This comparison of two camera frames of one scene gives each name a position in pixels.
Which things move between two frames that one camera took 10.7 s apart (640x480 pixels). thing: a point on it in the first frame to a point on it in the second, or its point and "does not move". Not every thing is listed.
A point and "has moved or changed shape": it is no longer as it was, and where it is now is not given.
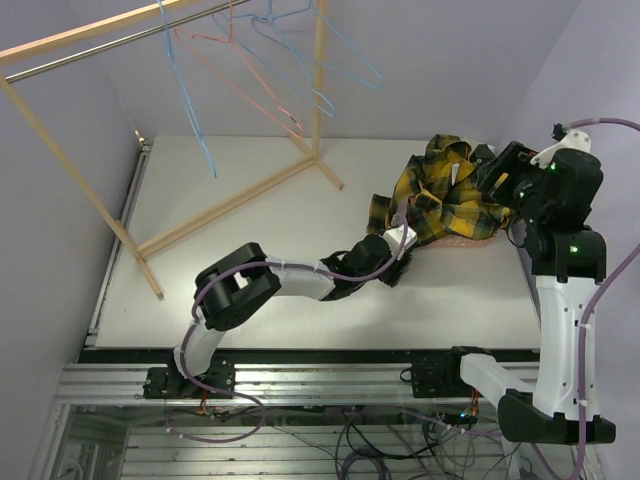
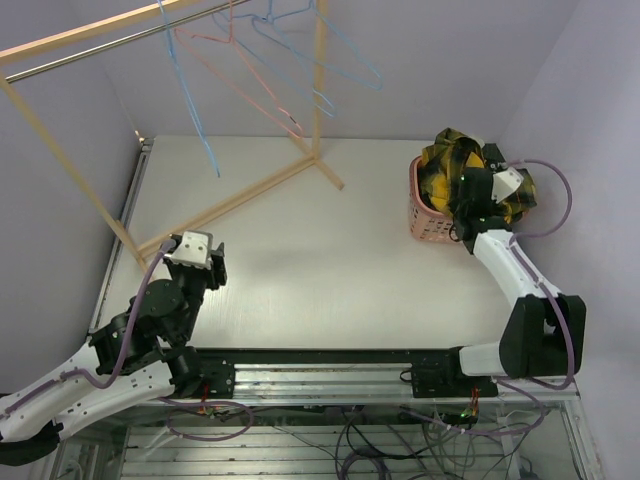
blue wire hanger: (312, 9) does not move
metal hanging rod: (58, 61) does not move
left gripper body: (396, 271) to (195, 280)
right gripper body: (519, 187) to (454, 208)
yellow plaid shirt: (440, 194) has moved or changed shape
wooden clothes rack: (34, 122) does not move
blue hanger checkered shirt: (324, 106) to (216, 16)
